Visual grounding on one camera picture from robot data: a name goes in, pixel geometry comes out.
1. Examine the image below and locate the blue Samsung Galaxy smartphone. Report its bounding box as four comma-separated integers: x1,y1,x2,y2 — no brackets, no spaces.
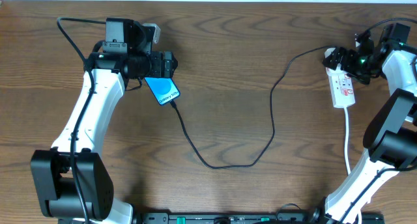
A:
145,77,180,105

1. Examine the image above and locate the black USB charging cable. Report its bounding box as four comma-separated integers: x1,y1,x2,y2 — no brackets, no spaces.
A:
169,45,336,170

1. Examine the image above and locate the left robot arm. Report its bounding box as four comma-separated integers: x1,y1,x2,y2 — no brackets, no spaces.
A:
30,18,180,223

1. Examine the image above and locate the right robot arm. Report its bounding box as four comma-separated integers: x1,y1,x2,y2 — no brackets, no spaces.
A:
313,18,416,223

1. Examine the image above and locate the white USB charger plug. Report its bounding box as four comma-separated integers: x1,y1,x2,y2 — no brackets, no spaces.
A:
324,47,336,59

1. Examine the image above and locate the white power strip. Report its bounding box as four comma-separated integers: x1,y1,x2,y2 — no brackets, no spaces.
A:
326,68,356,109

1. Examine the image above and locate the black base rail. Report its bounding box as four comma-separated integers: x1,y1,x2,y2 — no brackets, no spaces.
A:
134,210,338,224

